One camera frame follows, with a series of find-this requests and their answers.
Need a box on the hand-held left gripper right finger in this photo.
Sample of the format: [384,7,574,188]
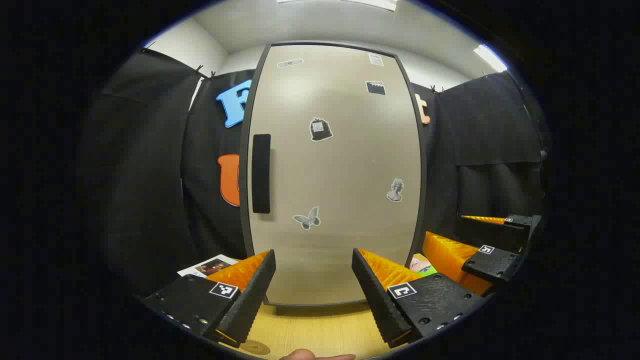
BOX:
[351,247,488,349]

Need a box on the black door handle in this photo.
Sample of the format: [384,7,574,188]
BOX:
[251,133,272,215]

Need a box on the round brown coaster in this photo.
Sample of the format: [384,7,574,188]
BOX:
[240,340,272,356]

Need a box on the long ceiling light panel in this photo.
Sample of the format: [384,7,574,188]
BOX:
[277,0,399,12]

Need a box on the beige cabinet door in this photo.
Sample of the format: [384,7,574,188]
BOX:
[247,44,423,306]

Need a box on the white book with picture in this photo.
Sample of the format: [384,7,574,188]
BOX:
[177,254,240,279]

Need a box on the green plush toy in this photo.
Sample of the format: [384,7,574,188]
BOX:
[410,253,438,277]

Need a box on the dark grey cabinet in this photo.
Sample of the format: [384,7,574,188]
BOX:
[239,41,429,307]

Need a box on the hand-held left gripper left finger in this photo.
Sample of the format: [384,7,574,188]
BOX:
[142,249,277,349]

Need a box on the small ceiling light panel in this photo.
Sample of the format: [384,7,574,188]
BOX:
[473,44,509,74]

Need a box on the black backdrop cloth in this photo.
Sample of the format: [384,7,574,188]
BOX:
[82,47,551,301]

